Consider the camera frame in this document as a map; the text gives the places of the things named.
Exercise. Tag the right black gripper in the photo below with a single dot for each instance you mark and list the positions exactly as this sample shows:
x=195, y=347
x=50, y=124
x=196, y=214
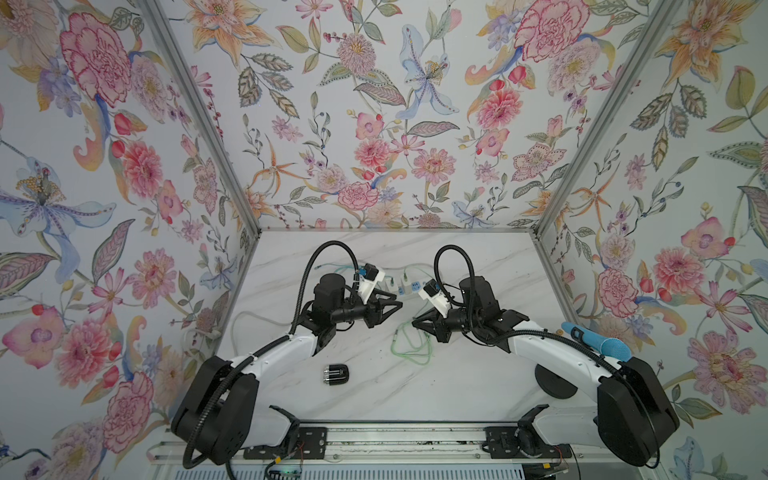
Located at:
x=441, y=324

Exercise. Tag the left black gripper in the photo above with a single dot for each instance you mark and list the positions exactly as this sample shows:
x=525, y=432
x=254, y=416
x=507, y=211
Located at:
x=372, y=310

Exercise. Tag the black electric shaver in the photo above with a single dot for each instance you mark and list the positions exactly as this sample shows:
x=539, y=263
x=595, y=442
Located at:
x=336, y=374

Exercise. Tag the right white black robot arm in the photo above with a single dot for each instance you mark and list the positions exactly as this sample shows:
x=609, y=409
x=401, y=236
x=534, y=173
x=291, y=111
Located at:
x=631, y=414

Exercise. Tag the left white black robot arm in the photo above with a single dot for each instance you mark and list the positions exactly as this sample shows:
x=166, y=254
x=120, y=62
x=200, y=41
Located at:
x=220, y=414

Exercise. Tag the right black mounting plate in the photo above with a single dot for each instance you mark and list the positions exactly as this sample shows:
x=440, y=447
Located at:
x=521, y=441

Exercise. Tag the black mounting plate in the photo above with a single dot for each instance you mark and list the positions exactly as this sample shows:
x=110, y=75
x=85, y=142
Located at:
x=521, y=441
x=276, y=433

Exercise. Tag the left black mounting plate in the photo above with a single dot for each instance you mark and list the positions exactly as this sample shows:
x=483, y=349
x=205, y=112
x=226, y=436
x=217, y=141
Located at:
x=276, y=433

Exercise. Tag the blue microphone on stand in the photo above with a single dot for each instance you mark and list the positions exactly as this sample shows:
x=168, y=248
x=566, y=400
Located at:
x=577, y=361

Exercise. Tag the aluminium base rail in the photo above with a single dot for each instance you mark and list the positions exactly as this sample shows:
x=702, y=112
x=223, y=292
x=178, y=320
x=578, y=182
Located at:
x=441, y=442

